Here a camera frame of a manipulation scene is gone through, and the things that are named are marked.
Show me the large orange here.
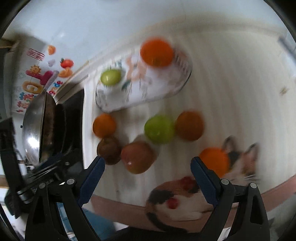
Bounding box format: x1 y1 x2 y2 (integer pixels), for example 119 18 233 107
140 38 175 68

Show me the floral oval plate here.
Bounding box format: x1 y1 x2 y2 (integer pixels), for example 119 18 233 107
95 48 193 113

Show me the dark red apple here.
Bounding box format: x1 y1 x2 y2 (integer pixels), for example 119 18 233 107
97 136 122 165

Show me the steel wok with lid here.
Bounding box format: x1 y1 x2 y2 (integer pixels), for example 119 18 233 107
22 90 56 166

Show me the small orange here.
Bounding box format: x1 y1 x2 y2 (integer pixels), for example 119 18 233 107
199 147 230 178
92 113 117 138

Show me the dark brownish orange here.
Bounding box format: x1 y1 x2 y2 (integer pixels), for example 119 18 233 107
175 110 205 142

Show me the green apple front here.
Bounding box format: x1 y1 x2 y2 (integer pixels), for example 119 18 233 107
100 69 121 86

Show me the green apple back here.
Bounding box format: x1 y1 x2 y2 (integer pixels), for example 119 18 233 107
144 115 175 144

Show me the striped cat table mat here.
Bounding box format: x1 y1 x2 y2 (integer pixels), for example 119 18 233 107
83 18 295 230

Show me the green apple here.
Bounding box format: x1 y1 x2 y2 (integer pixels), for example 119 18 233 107
144 115 175 144
100 69 121 86

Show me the colourful wall sticker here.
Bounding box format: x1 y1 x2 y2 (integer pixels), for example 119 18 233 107
11 45 74 114

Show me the black induction cooktop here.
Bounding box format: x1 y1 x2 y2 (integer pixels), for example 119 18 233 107
55 90 84 170

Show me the cherry tomato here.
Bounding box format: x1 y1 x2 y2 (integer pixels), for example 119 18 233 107
166 197 179 210
180 176 199 193

